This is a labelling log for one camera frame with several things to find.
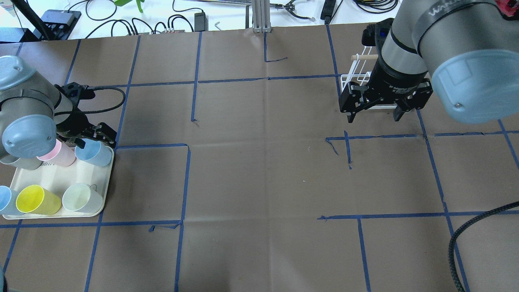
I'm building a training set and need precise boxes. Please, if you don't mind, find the beige plastic tray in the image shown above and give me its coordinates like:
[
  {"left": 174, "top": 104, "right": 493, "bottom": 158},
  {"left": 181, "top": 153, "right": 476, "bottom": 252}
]
[{"left": 3, "top": 160, "right": 114, "bottom": 220}]

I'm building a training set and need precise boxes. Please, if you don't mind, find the pale green plastic cup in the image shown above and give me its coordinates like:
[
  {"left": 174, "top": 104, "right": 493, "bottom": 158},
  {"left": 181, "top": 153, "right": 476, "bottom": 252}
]
[{"left": 62, "top": 183, "right": 103, "bottom": 214}]

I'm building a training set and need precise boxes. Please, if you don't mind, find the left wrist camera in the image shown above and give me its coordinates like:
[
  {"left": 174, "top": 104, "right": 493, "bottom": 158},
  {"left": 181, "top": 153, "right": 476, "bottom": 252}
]
[{"left": 54, "top": 82, "right": 96, "bottom": 103}]

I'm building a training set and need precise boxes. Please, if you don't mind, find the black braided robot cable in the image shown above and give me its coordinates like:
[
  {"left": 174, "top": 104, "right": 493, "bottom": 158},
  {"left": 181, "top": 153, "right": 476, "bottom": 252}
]
[{"left": 448, "top": 201, "right": 519, "bottom": 292}]

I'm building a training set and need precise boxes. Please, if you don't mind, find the black power adapter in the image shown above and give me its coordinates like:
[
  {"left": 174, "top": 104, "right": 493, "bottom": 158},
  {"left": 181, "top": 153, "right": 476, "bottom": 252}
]
[{"left": 193, "top": 12, "right": 209, "bottom": 32}]

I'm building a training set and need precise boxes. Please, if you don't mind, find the light blue plastic cup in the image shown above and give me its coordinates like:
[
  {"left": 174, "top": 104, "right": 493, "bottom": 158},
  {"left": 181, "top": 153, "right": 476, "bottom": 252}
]
[{"left": 74, "top": 139, "right": 112, "bottom": 167}]

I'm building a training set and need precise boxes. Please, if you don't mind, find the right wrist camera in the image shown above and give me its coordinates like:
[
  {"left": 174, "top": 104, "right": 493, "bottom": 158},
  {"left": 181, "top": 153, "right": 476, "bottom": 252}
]
[{"left": 361, "top": 18, "right": 394, "bottom": 52}]

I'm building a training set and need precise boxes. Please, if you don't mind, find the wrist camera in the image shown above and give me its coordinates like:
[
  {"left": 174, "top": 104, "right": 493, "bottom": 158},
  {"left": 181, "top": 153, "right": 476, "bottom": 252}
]
[
  {"left": 54, "top": 82, "right": 96, "bottom": 103},
  {"left": 361, "top": 18, "right": 394, "bottom": 52}
]

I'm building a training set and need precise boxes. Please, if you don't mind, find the aluminium frame post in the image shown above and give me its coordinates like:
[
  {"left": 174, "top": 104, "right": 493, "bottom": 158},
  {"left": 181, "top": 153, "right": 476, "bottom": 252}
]
[{"left": 251, "top": 0, "right": 271, "bottom": 33}]

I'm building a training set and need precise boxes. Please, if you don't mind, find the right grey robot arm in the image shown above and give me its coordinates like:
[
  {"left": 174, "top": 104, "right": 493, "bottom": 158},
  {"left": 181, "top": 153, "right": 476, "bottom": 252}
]
[{"left": 339, "top": 0, "right": 519, "bottom": 124}]

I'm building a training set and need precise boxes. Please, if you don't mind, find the pink plastic cup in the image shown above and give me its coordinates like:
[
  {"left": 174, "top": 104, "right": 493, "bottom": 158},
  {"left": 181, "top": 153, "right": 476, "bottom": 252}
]
[{"left": 37, "top": 139, "right": 76, "bottom": 167}]

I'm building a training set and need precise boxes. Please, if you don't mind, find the white wire cup rack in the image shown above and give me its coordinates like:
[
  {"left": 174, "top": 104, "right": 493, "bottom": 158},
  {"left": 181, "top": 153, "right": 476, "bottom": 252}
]
[{"left": 340, "top": 46, "right": 378, "bottom": 90}]

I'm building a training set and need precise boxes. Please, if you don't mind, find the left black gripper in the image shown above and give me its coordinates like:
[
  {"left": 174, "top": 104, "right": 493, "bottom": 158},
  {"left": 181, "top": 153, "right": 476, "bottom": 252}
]
[{"left": 57, "top": 113, "right": 117, "bottom": 149}]

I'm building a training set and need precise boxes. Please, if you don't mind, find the grey plastic cup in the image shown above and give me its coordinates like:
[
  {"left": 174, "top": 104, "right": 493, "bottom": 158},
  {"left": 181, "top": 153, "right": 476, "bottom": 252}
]
[{"left": 1, "top": 155, "right": 43, "bottom": 170}]

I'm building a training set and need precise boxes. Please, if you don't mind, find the yellow plastic cup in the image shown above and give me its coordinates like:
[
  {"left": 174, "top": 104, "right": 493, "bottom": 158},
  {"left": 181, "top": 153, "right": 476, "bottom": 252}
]
[{"left": 15, "top": 185, "right": 62, "bottom": 215}]

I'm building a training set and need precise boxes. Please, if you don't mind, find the green handled reacher grabber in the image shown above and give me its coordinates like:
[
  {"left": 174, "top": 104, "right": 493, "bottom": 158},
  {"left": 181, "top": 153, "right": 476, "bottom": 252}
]
[{"left": 113, "top": 0, "right": 146, "bottom": 13}]

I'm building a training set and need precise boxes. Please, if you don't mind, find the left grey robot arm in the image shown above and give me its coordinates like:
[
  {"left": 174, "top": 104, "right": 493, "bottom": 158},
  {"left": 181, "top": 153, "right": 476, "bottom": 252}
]
[{"left": 0, "top": 55, "right": 117, "bottom": 158}]

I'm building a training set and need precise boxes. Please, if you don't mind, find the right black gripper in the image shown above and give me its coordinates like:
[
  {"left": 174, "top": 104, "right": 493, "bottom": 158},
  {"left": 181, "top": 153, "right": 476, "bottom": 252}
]
[{"left": 339, "top": 57, "right": 433, "bottom": 123}]

